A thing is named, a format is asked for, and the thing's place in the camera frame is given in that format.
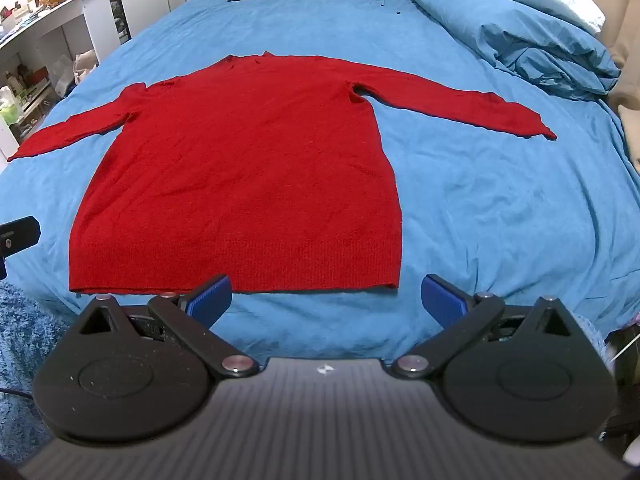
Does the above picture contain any white desk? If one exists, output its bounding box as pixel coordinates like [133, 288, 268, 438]
[0, 0, 122, 161]

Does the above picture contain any black cable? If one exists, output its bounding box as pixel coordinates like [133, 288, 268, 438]
[0, 386, 37, 403]

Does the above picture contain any green plastic pack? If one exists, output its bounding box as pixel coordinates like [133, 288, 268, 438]
[0, 85, 24, 127]

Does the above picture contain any blue fuzzy cloth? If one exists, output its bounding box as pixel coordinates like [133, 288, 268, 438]
[0, 282, 71, 461]

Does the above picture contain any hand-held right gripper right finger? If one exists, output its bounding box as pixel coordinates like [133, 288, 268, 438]
[391, 274, 576, 380]

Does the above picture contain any beige curtain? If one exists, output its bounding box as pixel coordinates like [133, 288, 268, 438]
[597, 0, 640, 166]

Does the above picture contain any red knit sweater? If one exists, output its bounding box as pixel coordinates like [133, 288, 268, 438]
[7, 51, 558, 295]

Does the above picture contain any clear plastic bag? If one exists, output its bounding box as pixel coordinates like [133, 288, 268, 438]
[49, 52, 77, 100]

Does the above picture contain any blue duvet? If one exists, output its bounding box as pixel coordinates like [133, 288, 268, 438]
[405, 0, 623, 102]

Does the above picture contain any bed with blue sheet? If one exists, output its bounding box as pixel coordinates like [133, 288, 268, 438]
[0, 0, 640, 376]

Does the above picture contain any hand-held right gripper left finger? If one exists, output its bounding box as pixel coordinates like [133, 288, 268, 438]
[75, 274, 261, 379]

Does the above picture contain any beige tote bag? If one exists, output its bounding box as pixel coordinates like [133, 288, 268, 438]
[74, 51, 102, 87]

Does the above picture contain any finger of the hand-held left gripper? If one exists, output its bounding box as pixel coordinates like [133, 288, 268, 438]
[0, 216, 42, 281]

